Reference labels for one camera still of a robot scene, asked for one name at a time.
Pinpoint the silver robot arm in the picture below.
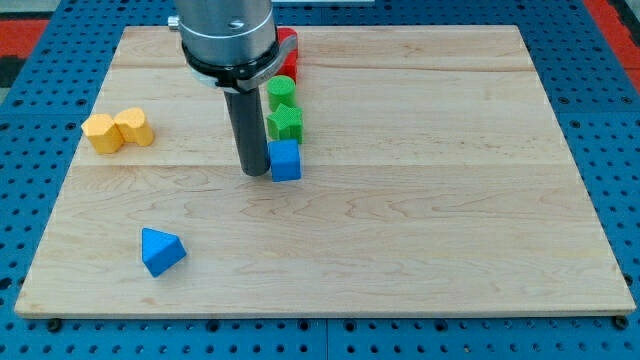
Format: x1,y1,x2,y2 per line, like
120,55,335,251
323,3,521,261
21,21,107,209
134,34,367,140
170,0,298,93

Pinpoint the blue triangle block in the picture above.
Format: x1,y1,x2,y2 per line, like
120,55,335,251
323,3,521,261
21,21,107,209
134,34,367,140
141,228,187,278

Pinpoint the blue cube block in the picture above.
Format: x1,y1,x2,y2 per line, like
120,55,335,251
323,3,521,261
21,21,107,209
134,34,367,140
268,139,302,182

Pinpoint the green star block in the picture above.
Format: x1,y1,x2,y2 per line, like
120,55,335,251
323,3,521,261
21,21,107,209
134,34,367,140
267,104,304,144

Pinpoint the green cylinder block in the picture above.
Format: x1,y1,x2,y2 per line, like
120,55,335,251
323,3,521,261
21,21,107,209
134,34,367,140
266,75,297,111

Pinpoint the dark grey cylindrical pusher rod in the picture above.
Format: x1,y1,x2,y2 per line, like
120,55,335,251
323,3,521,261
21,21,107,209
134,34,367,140
224,88,270,177

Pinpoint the wooden board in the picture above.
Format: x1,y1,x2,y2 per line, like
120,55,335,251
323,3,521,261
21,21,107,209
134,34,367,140
15,25,636,319

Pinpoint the red block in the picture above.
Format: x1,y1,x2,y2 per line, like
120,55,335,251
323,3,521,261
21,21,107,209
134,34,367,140
277,27,298,82

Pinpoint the yellow heart block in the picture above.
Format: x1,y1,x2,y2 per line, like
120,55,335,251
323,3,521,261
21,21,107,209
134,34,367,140
114,107,154,146

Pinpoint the yellow hexagon block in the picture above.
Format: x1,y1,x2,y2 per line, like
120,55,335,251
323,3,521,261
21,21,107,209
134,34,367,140
81,114,124,154

